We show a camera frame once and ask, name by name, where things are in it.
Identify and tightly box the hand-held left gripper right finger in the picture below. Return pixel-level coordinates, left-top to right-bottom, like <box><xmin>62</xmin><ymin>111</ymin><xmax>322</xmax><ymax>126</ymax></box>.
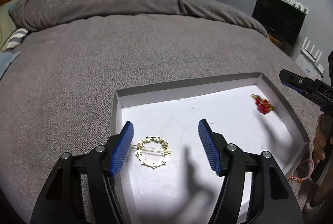
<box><xmin>198</xmin><ymin>118</ymin><xmax>305</xmax><ymax>224</ymax></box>

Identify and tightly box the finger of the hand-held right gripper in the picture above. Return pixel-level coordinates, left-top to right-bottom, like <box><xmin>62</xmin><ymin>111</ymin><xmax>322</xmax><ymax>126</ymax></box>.
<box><xmin>280</xmin><ymin>69</ymin><xmax>316</xmax><ymax>96</ymax></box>

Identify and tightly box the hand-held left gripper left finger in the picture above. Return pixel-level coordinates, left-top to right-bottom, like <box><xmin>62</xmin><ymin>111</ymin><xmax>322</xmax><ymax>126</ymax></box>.
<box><xmin>30</xmin><ymin>121</ymin><xmax>134</xmax><ymax>224</ymax></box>

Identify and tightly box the gold wreath hair clip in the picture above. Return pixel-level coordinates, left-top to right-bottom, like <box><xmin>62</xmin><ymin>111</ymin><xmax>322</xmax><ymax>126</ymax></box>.
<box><xmin>129</xmin><ymin>135</ymin><xmax>173</xmax><ymax>169</ymax></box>

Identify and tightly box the grey cardboard tray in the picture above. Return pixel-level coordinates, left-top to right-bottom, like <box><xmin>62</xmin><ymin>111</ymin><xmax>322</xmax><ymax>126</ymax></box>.
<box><xmin>111</xmin><ymin>72</ymin><xmax>310</xmax><ymax>224</ymax></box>

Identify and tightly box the red beaded charm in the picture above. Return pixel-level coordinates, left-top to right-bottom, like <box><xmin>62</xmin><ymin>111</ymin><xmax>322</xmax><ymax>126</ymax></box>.
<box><xmin>250</xmin><ymin>94</ymin><xmax>275</xmax><ymax>115</ymax></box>

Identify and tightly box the pink cord bracelet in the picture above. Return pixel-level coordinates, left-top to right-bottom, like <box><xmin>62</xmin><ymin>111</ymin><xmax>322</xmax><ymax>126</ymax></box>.
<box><xmin>289</xmin><ymin>159</ymin><xmax>315</xmax><ymax>184</ymax></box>

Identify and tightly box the person's right forearm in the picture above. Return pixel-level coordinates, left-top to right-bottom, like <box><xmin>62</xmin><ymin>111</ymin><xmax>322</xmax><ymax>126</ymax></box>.
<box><xmin>303</xmin><ymin>169</ymin><xmax>333</xmax><ymax>217</ymax></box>

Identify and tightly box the person's right hand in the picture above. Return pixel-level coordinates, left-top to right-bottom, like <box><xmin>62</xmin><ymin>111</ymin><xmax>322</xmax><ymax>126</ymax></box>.
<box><xmin>312</xmin><ymin>115</ymin><xmax>330</xmax><ymax>165</ymax></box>

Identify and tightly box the white box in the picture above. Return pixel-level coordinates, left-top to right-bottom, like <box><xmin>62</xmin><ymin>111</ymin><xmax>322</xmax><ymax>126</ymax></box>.
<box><xmin>294</xmin><ymin>53</ymin><xmax>326</xmax><ymax>79</ymax></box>

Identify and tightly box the white router with antennas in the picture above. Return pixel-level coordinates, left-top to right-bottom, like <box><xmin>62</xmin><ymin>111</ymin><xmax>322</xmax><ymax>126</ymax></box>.
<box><xmin>300</xmin><ymin>37</ymin><xmax>323</xmax><ymax>63</ymax></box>

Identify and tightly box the wooden television stand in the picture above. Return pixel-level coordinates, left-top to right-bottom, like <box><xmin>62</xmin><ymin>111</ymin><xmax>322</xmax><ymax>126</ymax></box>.
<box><xmin>268</xmin><ymin>34</ymin><xmax>293</xmax><ymax>56</ymax></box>

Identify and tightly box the black flat screen television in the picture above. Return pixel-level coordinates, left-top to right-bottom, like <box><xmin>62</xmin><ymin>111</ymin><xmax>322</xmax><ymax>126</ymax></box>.
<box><xmin>252</xmin><ymin>0</ymin><xmax>305</xmax><ymax>46</ymax></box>

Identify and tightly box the grey bed cover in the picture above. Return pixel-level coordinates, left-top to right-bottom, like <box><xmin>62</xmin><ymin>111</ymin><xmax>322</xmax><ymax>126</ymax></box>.
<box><xmin>0</xmin><ymin>13</ymin><xmax>323</xmax><ymax>224</ymax></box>

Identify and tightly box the light blue cloth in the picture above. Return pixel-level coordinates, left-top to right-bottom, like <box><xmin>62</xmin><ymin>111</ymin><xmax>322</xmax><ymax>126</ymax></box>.
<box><xmin>0</xmin><ymin>51</ymin><xmax>21</xmax><ymax>80</ymax></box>

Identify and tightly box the grey folded duvet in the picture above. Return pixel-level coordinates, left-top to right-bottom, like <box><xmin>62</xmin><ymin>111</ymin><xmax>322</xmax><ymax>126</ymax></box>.
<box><xmin>9</xmin><ymin>0</ymin><xmax>269</xmax><ymax>37</ymax></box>

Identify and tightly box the grey white striped pillow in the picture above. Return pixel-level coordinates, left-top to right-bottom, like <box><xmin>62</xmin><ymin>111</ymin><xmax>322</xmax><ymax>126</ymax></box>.
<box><xmin>5</xmin><ymin>28</ymin><xmax>29</xmax><ymax>50</ymax></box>

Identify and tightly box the olive pillow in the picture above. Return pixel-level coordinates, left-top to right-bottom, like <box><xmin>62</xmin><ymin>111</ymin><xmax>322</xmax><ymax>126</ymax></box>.
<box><xmin>0</xmin><ymin>0</ymin><xmax>30</xmax><ymax>52</ymax></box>

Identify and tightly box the white wall hook rack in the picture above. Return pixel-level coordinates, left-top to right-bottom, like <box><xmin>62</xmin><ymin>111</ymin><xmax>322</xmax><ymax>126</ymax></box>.
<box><xmin>287</xmin><ymin>0</ymin><xmax>309</xmax><ymax>15</ymax></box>

